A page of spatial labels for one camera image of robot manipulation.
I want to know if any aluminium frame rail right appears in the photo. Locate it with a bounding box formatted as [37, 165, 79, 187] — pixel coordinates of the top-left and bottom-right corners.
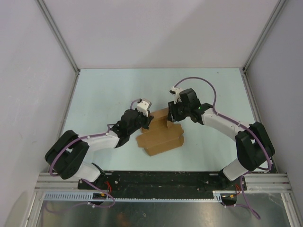
[242, 0, 289, 72]

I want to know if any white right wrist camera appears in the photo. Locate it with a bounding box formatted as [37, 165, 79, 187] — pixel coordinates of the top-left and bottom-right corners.
[168, 87, 184, 104]

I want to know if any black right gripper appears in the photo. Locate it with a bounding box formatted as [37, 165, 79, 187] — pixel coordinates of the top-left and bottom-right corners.
[167, 99, 191, 122]

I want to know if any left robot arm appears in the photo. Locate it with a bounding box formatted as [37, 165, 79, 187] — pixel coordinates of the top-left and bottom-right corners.
[45, 109, 153, 189]

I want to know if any grey slotted cable duct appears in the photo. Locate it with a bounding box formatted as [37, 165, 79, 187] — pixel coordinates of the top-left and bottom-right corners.
[43, 191, 236, 202]

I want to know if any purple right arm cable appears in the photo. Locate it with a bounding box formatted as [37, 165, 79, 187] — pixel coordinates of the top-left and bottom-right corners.
[174, 77, 272, 219]

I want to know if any aluminium frame rail left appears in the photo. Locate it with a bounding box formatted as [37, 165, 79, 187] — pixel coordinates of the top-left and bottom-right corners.
[35, 0, 80, 74]

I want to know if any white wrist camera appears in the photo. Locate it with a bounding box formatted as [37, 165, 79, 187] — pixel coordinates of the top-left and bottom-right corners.
[168, 87, 184, 104]
[136, 99, 152, 117]

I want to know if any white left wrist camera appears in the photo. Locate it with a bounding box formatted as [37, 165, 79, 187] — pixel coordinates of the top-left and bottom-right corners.
[136, 99, 152, 117]

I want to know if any brown cardboard box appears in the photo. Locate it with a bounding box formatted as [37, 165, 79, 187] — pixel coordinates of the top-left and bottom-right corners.
[136, 108, 184, 156]

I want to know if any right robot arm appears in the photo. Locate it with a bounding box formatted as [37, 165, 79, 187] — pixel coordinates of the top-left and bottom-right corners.
[168, 87, 275, 190]

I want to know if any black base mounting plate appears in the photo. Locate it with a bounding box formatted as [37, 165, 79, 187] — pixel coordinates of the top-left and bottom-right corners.
[48, 169, 276, 192]

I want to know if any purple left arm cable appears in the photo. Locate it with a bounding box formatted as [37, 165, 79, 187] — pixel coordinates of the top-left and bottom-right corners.
[45, 98, 140, 213]

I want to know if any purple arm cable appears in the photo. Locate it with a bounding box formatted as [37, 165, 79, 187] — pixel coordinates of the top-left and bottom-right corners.
[45, 98, 140, 213]
[174, 77, 272, 219]

